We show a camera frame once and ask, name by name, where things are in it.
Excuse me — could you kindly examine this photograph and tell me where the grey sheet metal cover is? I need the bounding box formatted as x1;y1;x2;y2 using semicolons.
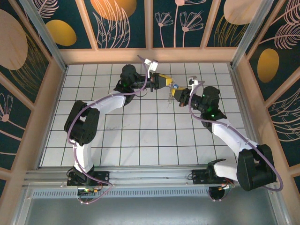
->
14;184;293;225

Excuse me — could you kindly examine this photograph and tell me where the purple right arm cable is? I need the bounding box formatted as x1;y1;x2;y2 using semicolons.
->
188;80;284;202

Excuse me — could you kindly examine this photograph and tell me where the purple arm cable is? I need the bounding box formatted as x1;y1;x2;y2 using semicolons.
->
188;80;284;202
67;55;150;205

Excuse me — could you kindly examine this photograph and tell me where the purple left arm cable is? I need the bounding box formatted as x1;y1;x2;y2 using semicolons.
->
67;55;150;205

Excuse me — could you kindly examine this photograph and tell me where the aluminium side rail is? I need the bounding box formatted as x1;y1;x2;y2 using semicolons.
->
227;65;278;171

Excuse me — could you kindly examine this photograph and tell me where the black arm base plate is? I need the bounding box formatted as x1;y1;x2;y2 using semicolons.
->
191;168;235;187
67;170;111;188

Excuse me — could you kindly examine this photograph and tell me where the aluminium corner post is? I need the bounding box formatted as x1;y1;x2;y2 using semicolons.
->
230;0;275;70
18;0;68;72

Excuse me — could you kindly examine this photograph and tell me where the long aluminium base rail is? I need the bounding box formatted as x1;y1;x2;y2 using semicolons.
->
22;165;279;188

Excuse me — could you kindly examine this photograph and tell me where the small circuit board with wires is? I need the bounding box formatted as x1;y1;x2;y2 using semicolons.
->
78;187;104;195
217;181;235;191

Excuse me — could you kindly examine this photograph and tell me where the perforated grey cable duct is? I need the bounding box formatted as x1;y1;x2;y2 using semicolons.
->
30;188;210;199

